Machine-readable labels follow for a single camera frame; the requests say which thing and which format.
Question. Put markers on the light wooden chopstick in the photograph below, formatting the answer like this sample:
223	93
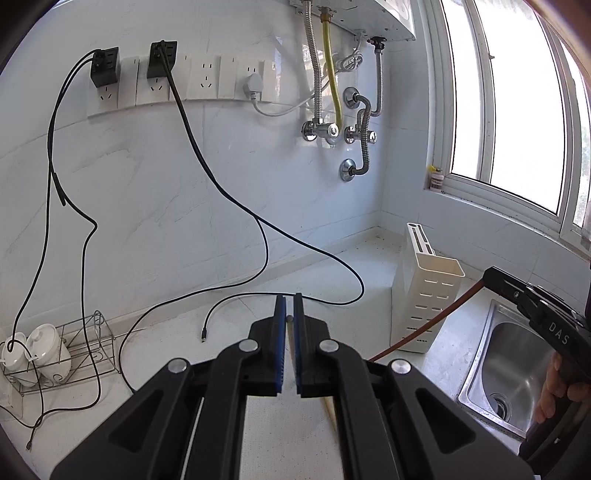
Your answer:
330	410

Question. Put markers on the reddish brown chopstick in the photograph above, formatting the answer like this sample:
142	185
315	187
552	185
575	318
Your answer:
429	325

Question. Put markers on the small plastic bottle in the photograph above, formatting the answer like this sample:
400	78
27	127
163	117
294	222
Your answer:
436	182

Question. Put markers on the white framed window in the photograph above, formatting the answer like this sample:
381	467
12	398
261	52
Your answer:
508	198

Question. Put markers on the white wall socket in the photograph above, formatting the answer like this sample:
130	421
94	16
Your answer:
268	78
104	99
154	90
203	76

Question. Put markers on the white water heater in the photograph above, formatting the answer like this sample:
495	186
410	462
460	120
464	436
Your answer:
369	18

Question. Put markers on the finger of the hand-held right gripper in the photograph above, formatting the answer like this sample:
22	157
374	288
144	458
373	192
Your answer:
501	284

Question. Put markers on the person's right hand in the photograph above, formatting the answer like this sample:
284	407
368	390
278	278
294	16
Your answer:
549	392

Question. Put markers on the chrome angle valve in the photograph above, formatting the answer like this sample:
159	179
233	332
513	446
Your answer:
310	130
355	134

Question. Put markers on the white lidded ceramic cup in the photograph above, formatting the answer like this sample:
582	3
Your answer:
16	360
48	346

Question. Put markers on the stainless steel sink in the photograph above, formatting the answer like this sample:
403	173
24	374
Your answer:
512	360

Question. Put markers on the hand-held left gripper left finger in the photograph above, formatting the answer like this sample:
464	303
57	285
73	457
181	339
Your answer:
279	346

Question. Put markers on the black power adapter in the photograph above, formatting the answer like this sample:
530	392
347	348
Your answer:
105	67
161	60

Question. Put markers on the chrome wall flange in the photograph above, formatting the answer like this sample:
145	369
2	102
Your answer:
351	94
346	170

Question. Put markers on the white plastic utensil holder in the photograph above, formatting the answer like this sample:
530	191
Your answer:
415	295

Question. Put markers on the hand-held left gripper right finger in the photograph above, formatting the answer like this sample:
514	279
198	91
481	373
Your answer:
299	346

